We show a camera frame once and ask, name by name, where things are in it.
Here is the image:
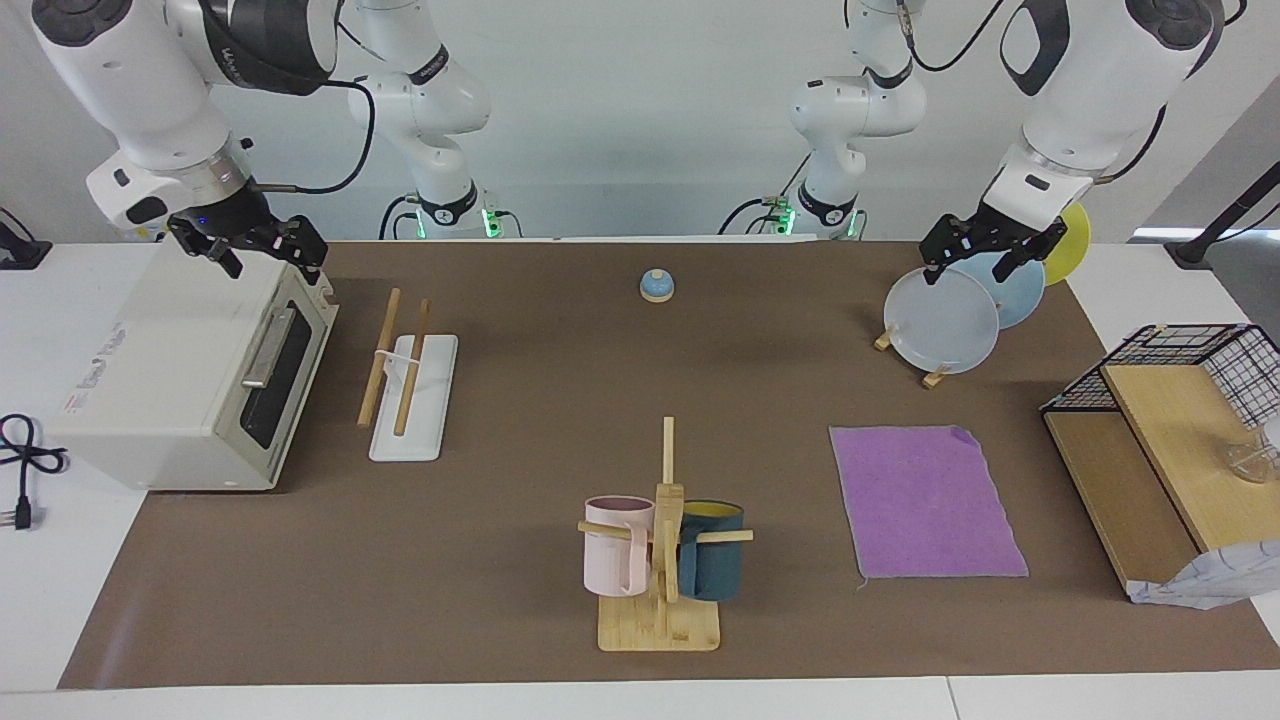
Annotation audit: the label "light blue plate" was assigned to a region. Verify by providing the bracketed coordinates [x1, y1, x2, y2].
[958, 250, 1047, 331]

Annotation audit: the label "white towel rack wooden rods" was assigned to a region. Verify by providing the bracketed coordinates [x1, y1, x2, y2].
[357, 288, 459, 463]

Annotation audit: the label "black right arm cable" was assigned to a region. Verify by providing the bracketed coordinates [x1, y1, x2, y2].
[245, 78, 377, 196]

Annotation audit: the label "wooden plate rack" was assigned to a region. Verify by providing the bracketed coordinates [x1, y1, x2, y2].
[874, 325, 951, 390]

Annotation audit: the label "clear glass cup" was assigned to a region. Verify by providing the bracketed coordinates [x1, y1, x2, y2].
[1218, 415, 1280, 486]

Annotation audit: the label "purple and grey towel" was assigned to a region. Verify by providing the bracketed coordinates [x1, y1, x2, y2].
[830, 425, 1030, 581]

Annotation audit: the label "pink mug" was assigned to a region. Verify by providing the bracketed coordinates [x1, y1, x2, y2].
[584, 496, 656, 598]

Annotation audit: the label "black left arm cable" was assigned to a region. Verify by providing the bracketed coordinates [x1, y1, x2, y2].
[843, 0, 1013, 74]

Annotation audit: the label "dark teal mug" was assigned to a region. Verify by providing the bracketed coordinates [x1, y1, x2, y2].
[678, 500, 746, 602]

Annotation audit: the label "grey plate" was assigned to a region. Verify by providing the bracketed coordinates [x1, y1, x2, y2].
[884, 266, 1001, 375]

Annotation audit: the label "brown table mat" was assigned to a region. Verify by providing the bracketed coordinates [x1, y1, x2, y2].
[57, 240, 1280, 691]

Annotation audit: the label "wooden mug tree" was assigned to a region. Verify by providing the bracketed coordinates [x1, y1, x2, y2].
[577, 417, 754, 653]

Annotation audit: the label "wooden shelf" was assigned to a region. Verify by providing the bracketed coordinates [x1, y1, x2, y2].
[1040, 360, 1280, 601]

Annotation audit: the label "marble pattern sheet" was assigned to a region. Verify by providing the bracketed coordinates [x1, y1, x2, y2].
[1128, 540, 1280, 611]

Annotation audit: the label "beige toaster oven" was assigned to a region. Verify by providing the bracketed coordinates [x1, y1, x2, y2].
[48, 240, 339, 493]

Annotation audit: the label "black table clamp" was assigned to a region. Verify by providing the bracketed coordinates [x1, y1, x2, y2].
[0, 208, 53, 271]

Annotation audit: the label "black power cord with plug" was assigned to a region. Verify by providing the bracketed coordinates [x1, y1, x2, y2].
[0, 413, 69, 531]

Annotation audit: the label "black wire basket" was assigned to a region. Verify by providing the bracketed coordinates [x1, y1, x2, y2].
[1040, 323, 1280, 431]

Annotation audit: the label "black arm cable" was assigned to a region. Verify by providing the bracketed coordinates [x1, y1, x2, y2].
[245, 78, 377, 196]
[843, 0, 1013, 74]

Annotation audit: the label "yellow plate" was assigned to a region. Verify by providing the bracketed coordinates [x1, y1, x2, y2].
[1040, 203, 1092, 286]

